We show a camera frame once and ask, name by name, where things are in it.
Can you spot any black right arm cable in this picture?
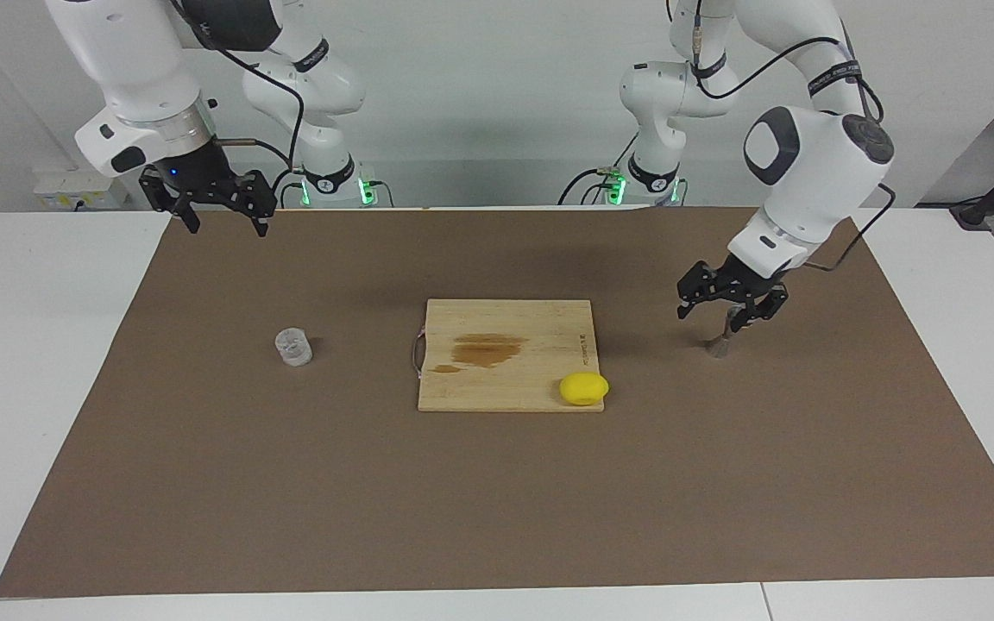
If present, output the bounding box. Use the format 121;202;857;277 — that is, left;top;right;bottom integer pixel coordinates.
169;0;305;173

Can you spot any wooden cutting board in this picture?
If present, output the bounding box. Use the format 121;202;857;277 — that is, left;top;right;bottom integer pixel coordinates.
411;299;606;413

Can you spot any metal double jigger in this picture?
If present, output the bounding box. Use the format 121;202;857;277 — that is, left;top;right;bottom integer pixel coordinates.
704;309;736;359

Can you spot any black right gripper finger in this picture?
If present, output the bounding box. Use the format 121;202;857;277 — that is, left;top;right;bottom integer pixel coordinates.
139;166;202;235
232;171;278;238

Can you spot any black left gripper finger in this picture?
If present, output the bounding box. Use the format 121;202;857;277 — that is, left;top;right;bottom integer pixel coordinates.
727;285;790;334
676;263;722;322

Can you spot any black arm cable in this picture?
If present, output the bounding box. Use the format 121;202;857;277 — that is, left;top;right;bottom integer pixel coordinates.
169;0;305;173
691;0;897;273

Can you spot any brown table mat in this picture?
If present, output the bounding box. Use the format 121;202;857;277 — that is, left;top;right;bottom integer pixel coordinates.
0;207;994;598

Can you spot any yellow lemon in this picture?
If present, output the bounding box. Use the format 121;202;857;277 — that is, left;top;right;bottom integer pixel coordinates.
559;372;611;407

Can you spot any black left base cable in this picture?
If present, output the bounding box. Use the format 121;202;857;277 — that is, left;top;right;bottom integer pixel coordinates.
557;129;641;206

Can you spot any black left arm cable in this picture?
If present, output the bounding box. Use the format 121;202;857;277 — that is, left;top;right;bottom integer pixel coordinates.
691;0;897;273

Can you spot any black base cable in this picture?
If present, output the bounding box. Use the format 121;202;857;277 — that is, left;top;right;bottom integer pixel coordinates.
557;129;641;206
269;168;308;208

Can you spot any black right base cable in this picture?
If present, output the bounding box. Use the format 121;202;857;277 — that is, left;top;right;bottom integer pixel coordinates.
269;168;308;208

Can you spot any white power strip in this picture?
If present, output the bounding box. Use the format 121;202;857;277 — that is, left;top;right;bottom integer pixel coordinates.
34;168;129;210

